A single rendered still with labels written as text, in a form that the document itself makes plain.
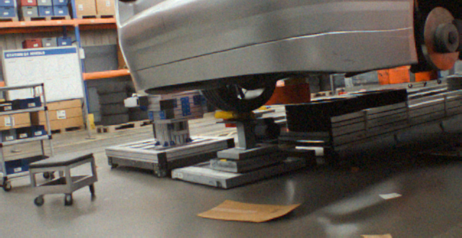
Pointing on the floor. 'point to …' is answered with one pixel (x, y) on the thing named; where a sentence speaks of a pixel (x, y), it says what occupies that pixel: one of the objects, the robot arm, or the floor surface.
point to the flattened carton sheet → (247, 211)
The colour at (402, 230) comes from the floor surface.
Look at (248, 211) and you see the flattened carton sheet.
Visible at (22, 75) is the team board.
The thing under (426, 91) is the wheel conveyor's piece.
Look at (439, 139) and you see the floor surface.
